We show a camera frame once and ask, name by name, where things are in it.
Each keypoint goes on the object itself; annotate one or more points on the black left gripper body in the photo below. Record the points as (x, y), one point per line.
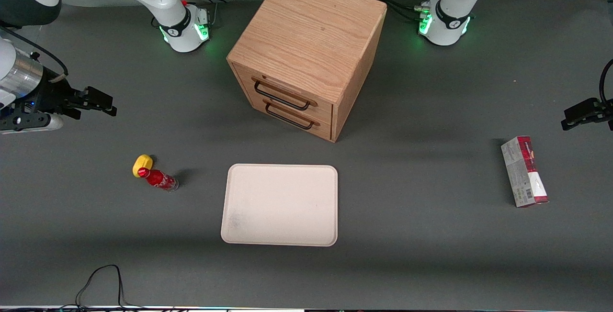
(590, 110)

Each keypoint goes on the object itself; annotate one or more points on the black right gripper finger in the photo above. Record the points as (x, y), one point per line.
(100, 95)
(108, 110)

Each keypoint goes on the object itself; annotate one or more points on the beige plastic tray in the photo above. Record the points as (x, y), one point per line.
(280, 204)

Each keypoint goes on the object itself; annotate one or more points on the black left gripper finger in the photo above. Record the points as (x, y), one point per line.
(578, 110)
(574, 123)

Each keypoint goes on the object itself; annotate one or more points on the red coke bottle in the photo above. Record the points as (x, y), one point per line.
(160, 179)

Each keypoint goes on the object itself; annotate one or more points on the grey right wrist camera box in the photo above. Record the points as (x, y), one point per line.
(33, 124)

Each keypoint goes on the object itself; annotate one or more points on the wooden drawer cabinet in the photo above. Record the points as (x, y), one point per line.
(311, 34)

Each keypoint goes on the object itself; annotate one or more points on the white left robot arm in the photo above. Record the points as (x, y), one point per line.
(450, 15)

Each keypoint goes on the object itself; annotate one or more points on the grey and red carton box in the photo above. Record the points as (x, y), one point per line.
(524, 171)

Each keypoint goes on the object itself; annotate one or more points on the yellow toy lemon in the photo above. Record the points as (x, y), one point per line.
(142, 162)

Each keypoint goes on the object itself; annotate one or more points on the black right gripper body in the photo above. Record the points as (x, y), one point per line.
(49, 95)

